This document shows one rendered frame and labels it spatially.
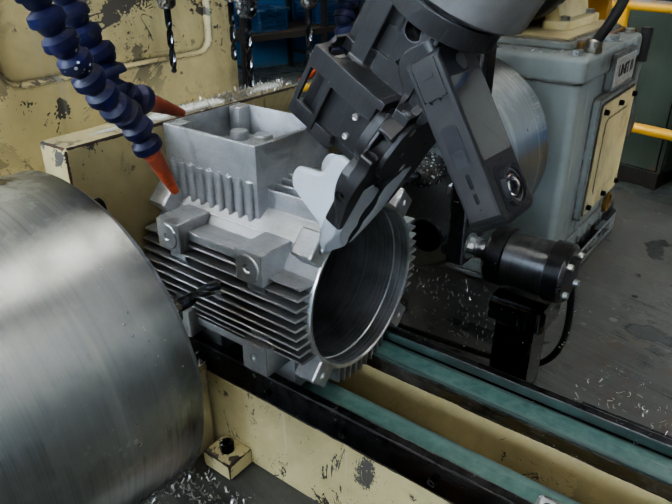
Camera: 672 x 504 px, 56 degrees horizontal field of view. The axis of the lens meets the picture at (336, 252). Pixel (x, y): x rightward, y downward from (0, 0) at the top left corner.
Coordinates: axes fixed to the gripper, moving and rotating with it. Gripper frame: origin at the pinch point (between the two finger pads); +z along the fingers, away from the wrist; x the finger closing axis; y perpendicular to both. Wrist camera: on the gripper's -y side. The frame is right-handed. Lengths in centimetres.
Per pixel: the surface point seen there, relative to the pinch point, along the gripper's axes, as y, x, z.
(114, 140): 21.4, 4.2, 6.1
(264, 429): -4.0, 1.2, 24.1
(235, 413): -0.5, 1.2, 26.3
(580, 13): 11, -72, -5
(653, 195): -28, -327, 109
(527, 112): 1.8, -39.5, -1.2
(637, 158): -8, -335, 102
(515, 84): 5.4, -40.7, -2.4
